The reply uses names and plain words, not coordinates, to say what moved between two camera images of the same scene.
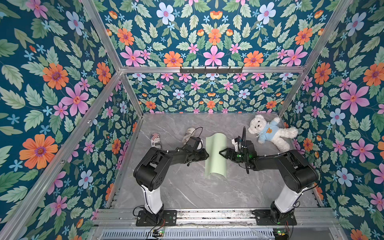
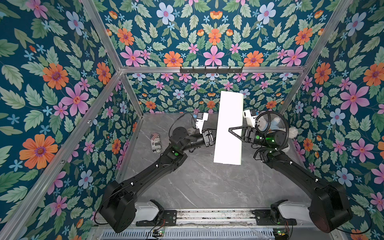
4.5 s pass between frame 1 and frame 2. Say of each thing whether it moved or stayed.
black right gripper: moved
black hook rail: stayed
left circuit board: stayed
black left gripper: moved
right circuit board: stayed
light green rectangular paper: moved
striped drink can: stayed
